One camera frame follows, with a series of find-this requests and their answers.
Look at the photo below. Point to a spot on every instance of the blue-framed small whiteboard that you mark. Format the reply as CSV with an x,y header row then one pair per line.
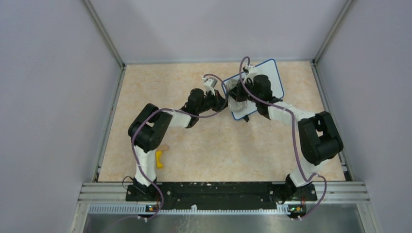
x,y
268,68

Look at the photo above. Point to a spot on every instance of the yellow toy block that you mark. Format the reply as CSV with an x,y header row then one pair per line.
x,y
158,156

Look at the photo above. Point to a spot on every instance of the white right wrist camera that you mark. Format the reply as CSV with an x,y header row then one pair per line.
x,y
250,70

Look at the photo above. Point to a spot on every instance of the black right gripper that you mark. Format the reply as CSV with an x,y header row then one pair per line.
x,y
237,92

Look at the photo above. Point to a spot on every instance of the tan wooden block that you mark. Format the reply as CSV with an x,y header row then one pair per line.
x,y
165,148

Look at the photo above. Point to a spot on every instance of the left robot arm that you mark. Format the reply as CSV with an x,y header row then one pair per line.
x,y
149,128

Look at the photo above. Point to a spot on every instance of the black whiteboard foot clip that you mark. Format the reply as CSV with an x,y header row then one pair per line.
x,y
246,118

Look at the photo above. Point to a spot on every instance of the aluminium corner post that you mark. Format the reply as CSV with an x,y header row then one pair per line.
x,y
103,32
334,29

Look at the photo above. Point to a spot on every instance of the white slotted cable duct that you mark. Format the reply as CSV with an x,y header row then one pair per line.
x,y
143,209

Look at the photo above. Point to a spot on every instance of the grey oval whiteboard eraser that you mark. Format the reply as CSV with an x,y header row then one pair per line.
x,y
233,104

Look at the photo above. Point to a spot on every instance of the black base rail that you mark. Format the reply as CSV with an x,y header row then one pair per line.
x,y
220,195

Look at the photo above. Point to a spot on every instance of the left aluminium corner post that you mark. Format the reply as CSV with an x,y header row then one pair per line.
x,y
103,32

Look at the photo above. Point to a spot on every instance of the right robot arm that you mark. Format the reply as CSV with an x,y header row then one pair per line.
x,y
315,137

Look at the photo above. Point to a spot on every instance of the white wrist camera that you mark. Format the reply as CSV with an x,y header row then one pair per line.
x,y
250,70
209,84

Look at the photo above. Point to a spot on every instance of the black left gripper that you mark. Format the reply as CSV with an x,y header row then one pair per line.
x,y
220,103

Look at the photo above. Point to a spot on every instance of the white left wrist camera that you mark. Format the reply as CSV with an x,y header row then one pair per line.
x,y
209,84

